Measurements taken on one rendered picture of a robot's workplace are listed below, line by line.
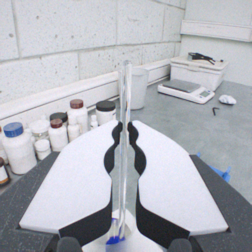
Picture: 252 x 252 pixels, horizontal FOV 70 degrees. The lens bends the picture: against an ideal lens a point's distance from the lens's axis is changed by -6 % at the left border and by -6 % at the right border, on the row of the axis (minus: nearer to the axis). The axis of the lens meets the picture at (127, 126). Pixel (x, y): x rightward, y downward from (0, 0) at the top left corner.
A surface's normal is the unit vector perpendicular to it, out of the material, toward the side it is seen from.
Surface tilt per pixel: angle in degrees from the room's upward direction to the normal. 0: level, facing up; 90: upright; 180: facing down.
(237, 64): 90
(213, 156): 0
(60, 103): 90
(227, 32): 90
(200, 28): 90
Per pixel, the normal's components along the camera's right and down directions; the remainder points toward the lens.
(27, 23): 0.81, 0.31
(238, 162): 0.04, -0.88
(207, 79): -0.56, 0.43
